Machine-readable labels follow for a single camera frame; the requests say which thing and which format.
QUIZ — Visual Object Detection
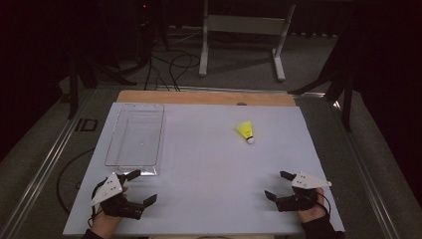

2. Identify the black tripod stand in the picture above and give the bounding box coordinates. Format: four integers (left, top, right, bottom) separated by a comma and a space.
67, 46, 137, 120
288, 29, 354, 133

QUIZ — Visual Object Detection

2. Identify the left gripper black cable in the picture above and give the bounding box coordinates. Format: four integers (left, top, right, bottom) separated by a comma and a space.
87, 180, 108, 230

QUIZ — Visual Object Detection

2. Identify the white metal stand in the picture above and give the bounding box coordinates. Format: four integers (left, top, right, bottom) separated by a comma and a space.
198, 0, 298, 83

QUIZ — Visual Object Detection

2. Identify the aluminium floor rail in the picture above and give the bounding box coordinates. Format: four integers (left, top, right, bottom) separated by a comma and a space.
0, 89, 96, 239
332, 99, 404, 239

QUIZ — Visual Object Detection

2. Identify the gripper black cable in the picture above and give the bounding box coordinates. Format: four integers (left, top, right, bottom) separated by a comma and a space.
316, 191, 332, 217
87, 180, 108, 230

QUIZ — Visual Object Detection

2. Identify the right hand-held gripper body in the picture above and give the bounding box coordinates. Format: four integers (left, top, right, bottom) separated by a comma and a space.
274, 170, 333, 213

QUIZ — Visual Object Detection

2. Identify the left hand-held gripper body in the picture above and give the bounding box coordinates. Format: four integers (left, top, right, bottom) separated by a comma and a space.
90, 171, 145, 220

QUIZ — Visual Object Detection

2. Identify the person's left hand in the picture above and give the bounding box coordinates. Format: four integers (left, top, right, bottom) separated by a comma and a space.
90, 186, 129, 239

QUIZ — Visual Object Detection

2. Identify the yellow shuttlecock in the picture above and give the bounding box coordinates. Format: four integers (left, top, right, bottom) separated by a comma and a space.
235, 119, 256, 145

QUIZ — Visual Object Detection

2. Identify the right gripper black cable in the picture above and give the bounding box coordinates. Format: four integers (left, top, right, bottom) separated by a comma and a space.
316, 191, 332, 217

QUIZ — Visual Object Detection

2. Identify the clear plastic box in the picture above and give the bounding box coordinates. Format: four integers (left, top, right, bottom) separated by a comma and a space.
105, 103, 165, 176

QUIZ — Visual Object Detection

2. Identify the person's right hand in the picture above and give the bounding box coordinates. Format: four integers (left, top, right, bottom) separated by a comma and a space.
296, 186, 328, 224

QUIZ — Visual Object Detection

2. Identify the black floor cable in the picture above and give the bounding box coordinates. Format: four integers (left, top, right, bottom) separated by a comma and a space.
168, 53, 202, 93
56, 147, 97, 215
143, 54, 172, 92

